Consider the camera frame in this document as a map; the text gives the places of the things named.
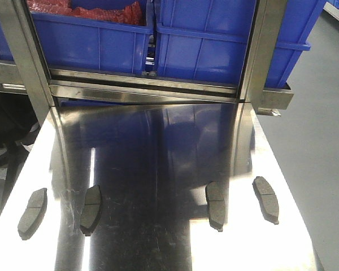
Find brake pad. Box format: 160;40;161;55
205;182;226;232
18;187;47;241
80;185;102;237
252;176;280;225

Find blue bin right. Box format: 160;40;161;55
154;1;325;88

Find blue bin with red parts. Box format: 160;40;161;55
32;1;154;75

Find red mesh packaged parts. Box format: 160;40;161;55
27;1;144;25

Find steel rack frame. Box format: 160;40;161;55
0;1;293;123

